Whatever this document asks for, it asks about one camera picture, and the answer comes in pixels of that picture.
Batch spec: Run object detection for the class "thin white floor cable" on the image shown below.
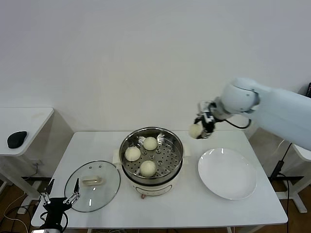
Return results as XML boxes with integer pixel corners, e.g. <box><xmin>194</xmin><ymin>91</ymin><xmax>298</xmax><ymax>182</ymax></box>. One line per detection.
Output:
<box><xmin>3</xmin><ymin>190</ymin><xmax>29</xmax><ymax>228</ymax></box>

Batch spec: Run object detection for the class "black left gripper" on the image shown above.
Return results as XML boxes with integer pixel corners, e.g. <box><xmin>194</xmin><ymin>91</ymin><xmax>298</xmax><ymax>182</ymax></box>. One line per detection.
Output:
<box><xmin>40</xmin><ymin>178</ymin><xmax>81</xmax><ymax>224</ymax></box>

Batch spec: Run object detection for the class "stainless steel steamer basket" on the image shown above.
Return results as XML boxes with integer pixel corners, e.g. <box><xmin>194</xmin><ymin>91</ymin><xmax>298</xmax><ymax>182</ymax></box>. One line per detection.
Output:
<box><xmin>120</xmin><ymin>126</ymin><xmax>185</xmax><ymax>179</ymax></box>

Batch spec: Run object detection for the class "black computer mouse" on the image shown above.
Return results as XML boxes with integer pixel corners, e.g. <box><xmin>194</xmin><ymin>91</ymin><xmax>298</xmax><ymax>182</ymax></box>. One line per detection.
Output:
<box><xmin>7</xmin><ymin>131</ymin><xmax>28</xmax><ymax>149</ymax></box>

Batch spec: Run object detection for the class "white round plate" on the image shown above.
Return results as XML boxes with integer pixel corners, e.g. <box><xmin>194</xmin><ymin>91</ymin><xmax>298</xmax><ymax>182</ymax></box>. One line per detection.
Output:
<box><xmin>197</xmin><ymin>148</ymin><xmax>258</xmax><ymax>200</ymax></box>

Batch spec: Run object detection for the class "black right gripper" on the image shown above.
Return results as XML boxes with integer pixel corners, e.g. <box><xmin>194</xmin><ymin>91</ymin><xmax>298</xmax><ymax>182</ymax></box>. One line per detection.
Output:
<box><xmin>193</xmin><ymin>100</ymin><xmax>219</xmax><ymax>139</ymax></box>

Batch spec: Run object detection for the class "black laptop power cable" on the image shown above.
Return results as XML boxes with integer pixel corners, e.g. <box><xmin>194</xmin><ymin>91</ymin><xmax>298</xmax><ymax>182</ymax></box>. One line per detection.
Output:
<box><xmin>271</xmin><ymin>143</ymin><xmax>292</xmax><ymax>233</ymax></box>

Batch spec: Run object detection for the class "white steamed baozi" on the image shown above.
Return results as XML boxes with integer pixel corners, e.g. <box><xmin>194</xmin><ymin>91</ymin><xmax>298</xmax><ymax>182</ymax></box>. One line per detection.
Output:
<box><xmin>142</xmin><ymin>136</ymin><xmax>158</xmax><ymax>151</ymax></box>
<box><xmin>139</xmin><ymin>160</ymin><xmax>156</xmax><ymax>177</ymax></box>
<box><xmin>189</xmin><ymin>123</ymin><xmax>204</xmax><ymax>139</ymax></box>
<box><xmin>124</xmin><ymin>146</ymin><xmax>141</xmax><ymax>162</ymax></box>

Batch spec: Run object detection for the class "black floor cable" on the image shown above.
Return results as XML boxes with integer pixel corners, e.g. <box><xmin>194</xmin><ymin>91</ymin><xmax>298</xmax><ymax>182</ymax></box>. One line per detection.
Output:
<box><xmin>0</xmin><ymin>203</ymin><xmax>41</xmax><ymax>233</ymax></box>

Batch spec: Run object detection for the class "white side table with mouse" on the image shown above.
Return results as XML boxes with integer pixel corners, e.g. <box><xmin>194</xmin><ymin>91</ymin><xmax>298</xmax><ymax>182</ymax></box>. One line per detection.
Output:
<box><xmin>0</xmin><ymin>107</ymin><xmax>75</xmax><ymax>202</ymax></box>

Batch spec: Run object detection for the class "round glass pot lid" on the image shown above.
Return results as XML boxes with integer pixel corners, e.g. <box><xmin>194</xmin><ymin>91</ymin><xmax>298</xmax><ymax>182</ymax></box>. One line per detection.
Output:
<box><xmin>64</xmin><ymin>160</ymin><xmax>121</xmax><ymax>213</ymax></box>

